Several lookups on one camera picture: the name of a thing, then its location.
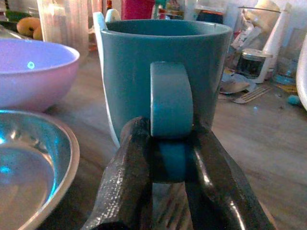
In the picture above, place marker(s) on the magenta plastic container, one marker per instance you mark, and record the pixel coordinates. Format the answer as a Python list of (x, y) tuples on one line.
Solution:
[(136, 9)]

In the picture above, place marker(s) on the clear ribbed plastic container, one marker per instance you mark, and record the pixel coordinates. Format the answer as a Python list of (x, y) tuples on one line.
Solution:
[(63, 26)]

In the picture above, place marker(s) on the white bowl rim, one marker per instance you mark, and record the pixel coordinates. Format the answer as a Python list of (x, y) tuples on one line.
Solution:
[(302, 72)]

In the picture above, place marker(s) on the wooden fork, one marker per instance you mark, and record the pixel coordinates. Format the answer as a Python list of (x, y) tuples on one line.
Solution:
[(251, 94)]

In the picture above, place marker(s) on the teal ceramic mug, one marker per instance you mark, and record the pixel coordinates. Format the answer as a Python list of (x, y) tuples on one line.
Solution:
[(153, 79)]

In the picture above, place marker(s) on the yellow mango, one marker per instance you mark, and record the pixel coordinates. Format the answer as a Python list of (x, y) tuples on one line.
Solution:
[(28, 26)]

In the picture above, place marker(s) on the clear drinking glass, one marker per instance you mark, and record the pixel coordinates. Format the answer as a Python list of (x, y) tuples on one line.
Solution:
[(289, 57)]

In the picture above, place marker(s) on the shiny metal bowl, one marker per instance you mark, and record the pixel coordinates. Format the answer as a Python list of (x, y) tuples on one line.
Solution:
[(28, 167)]

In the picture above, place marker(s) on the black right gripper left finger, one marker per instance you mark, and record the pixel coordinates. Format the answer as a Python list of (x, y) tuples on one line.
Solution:
[(122, 177)]

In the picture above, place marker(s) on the small teal pompom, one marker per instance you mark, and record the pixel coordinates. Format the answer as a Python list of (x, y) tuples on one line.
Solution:
[(293, 99)]

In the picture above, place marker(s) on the white ceramic spoon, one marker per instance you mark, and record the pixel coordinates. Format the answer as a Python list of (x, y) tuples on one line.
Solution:
[(102, 57)]

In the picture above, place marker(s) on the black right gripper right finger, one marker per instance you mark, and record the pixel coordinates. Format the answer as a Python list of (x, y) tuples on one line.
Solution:
[(216, 182)]

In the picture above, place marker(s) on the pink plastic bowl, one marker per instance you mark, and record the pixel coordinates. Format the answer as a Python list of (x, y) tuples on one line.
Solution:
[(31, 74)]

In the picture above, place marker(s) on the glass jar with white lid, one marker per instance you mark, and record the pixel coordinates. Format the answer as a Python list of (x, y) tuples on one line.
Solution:
[(251, 63)]

